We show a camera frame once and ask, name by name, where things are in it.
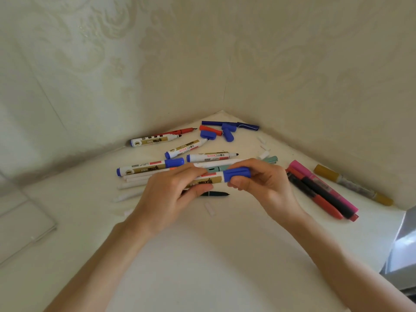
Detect red pen cap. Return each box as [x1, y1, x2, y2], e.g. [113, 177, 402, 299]
[199, 125, 223, 137]

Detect person's left hand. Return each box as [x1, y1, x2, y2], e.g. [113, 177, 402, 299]
[129, 164, 214, 238]

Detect white pen barrel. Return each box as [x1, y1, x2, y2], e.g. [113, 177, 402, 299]
[113, 191, 144, 203]

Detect person's right hand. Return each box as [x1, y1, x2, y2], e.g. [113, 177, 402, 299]
[226, 158, 307, 225]

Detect mint green pen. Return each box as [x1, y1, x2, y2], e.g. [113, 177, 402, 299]
[208, 155, 279, 173]

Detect red fountain pen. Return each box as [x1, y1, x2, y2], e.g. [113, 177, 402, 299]
[162, 127, 198, 136]

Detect person's right forearm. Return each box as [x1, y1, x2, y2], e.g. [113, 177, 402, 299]
[282, 212, 416, 312]

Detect white pen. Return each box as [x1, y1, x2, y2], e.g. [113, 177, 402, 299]
[123, 159, 248, 180]

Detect blue fountain pen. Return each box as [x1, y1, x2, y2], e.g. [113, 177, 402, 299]
[201, 121, 260, 132]

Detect uncapped white marker gold label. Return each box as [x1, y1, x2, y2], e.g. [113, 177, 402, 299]
[130, 134, 182, 147]
[186, 151, 239, 163]
[164, 138, 209, 160]

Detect person's left forearm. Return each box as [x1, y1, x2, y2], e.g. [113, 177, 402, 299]
[44, 221, 153, 312]

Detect capped white marker gold label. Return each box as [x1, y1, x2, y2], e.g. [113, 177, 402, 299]
[116, 157, 185, 177]

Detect pink highlighter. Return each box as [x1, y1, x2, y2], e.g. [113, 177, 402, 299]
[289, 160, 359, 215]

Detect gold paint marker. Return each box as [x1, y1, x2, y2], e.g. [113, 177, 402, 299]
[313, 164, 394, 207]

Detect black and red highlighter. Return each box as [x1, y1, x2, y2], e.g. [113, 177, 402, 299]
[286, 167, 359, 223]

